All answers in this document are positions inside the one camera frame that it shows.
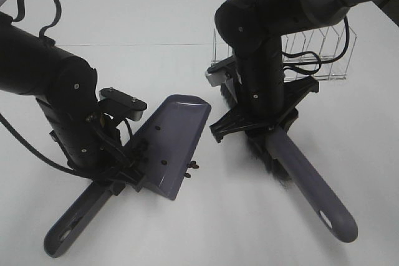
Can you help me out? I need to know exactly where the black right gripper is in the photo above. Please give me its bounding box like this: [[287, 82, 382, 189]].
[[210, 77, 319, 143]]

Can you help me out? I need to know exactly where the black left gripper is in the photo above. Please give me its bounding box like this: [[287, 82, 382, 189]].
[[50, 116, 145, 191]]

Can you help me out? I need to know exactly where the pile of coffee beans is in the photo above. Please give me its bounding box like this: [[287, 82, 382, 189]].
[[136, 125, 201, 184]]

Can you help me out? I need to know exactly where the purple plastic dustpan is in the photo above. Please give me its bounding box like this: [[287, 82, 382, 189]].
[[44, 95, 211, 258]]

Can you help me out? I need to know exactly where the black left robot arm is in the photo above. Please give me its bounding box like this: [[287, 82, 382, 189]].
[[1, 14, 147, 189]]

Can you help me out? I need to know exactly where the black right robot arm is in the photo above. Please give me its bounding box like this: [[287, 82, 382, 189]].
[[206, 0, 375, 141]]

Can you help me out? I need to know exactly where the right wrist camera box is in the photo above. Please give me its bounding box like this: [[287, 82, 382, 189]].
[[205, 60, 236, 87]]

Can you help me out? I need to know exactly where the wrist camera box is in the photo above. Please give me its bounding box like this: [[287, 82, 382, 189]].
[[205, 60, 236, 87], [99, 87, 147, 121]]

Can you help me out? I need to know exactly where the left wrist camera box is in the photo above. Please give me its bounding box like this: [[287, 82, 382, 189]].
[[99, 87, 147, 121]]

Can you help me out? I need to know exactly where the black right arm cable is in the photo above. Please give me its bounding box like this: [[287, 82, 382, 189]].
[[282, 15, 350, 77]]

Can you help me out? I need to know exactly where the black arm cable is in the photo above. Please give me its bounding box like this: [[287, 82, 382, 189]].
[[0, 0, 94, 176], [282, 15, 350, 77]]

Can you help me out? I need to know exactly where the metal wire rack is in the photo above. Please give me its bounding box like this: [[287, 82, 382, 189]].
[[211, 24, 357, 82]]

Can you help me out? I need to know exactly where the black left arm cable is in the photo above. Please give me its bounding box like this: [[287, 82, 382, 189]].
[[0, 0, 94, 176]]

